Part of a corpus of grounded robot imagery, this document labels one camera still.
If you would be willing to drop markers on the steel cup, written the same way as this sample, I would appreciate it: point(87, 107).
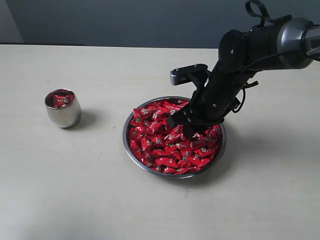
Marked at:
point(63, 117)

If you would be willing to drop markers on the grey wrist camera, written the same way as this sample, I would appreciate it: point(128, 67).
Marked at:
point(196, 73)

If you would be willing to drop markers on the round steel bowl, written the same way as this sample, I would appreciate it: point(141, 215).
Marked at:
point(174, 137)

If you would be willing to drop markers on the pile of red candies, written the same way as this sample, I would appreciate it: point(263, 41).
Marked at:
point(170, 150)

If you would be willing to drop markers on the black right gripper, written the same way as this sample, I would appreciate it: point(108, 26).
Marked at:
point(224, 93)

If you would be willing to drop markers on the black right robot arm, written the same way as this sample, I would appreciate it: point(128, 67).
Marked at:
point(293, 44)

